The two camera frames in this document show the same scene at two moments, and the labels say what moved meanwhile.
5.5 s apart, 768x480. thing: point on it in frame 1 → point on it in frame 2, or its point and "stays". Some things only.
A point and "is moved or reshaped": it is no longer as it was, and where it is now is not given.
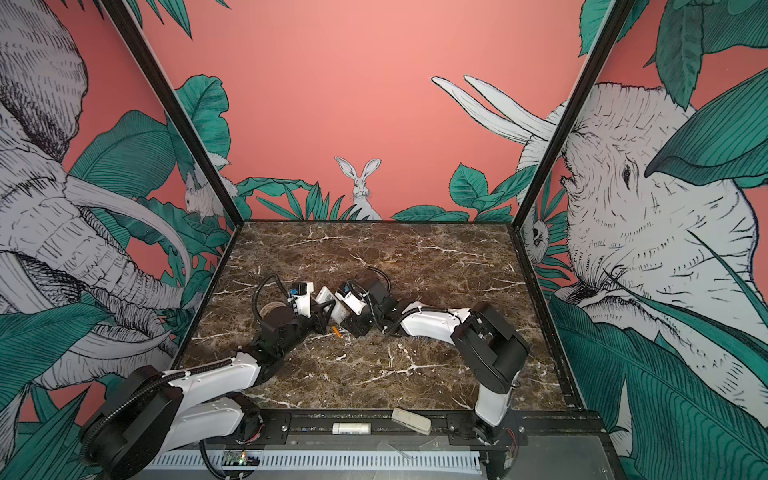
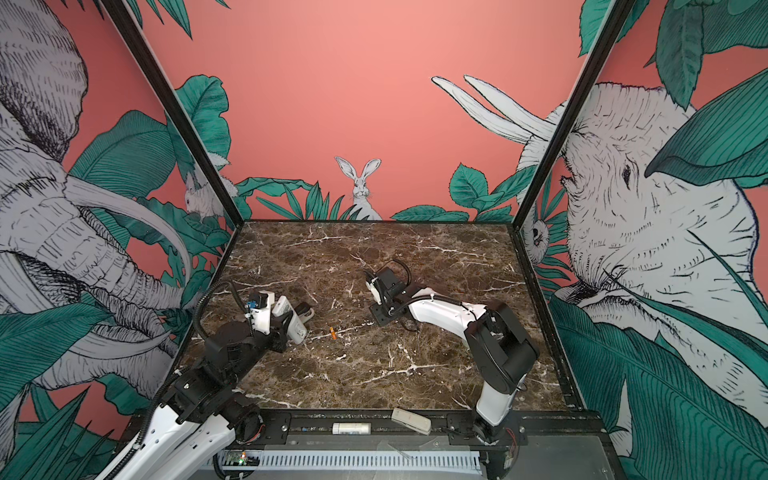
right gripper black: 355,326 → 378,316
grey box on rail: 416,422 stays
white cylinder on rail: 345,428 stays
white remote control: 338,310 is moved or reshaped
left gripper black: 319,322 → 278,333
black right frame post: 619,13 stays
